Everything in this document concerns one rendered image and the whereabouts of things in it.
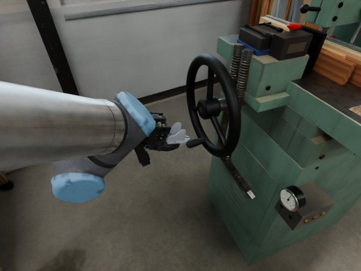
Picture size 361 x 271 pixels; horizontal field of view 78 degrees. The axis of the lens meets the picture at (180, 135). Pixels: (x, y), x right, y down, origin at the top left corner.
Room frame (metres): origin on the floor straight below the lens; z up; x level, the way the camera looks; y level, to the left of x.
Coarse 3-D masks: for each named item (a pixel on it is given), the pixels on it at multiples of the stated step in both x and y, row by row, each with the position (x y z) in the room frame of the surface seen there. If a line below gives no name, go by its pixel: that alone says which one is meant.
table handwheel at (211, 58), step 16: (192, 64) 0.60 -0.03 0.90; (208, 64) 0.51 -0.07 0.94; (192, 80) 0.63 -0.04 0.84; (208, 80) 0.52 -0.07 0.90; (224, 80) 0.45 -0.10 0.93; (192, 96) 0.63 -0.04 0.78; (208, 96) 0.52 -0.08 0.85; (192, 112) 0.60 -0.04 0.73; (208, 112) 0.49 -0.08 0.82; (240, 112) 0.41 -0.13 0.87; (240, 128) 0.39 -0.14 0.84; (208, 144) 0.49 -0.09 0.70; (224, 144) 0.42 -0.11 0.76
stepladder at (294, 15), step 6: (276, 0) 1.57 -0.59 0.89; (282, 0) 1.54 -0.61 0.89; (294, 0) 1.64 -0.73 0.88; (300, 0) 1.62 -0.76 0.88; (276, 6) 1.56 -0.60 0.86; (282, 6) 1.54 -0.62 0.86; (294, 6) 1.61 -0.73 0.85; (300, 6) 1.62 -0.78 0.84; (276, 12) 1.54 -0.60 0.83; (282, 12) 1.54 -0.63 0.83; (294, 12) 1.60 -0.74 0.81; (300, 12) 1.62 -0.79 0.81; (282, 18) 1.53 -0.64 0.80; (288, 18) 1.64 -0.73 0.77; (294, 18) 1.59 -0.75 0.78
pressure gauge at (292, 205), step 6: (288, 186) 0.35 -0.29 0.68; (294, 186) 0.34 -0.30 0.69; (282, 192) 0.34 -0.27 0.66; (288, 192) 0.33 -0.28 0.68; (294, 192) 0.32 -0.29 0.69; (300, 192) 0.32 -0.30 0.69; (282, 198) 0.34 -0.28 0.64; (294, 198) 0.31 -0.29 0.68; (300, 198) 0.31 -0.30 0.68; (288, 204) 0.32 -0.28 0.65; (294, 204) 0.30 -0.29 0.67; (300, 204) 0.30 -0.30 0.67; (294, 210) 0.29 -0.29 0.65
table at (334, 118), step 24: (312, 72) 0.56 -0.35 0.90; (264, 96) 0.48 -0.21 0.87; (288, 96) 0.49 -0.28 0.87; (312, 96) 0.44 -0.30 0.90; (336, 96) 0.43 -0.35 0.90; (360, 96) 0.43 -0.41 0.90; (312, 120) 0.41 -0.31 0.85; (336, 120) 0.37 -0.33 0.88; (360, 120) 0.34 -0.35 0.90; (360, 144) 0.31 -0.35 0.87
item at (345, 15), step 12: (312, 0) 0.66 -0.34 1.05; (324, 0) 0.62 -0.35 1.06; (336, 0) 0.60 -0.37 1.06; (348, 0) 0.61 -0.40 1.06; (360, 0) 0.63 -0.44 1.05; (312, 12) 0.64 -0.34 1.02; (324, 12) 0.61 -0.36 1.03; (336, 12) 0.60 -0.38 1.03; (348, 12) 0.62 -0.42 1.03; (360, 12) 0.64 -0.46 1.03; (324, 24) 0.60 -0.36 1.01; (336, 24) 0.61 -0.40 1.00
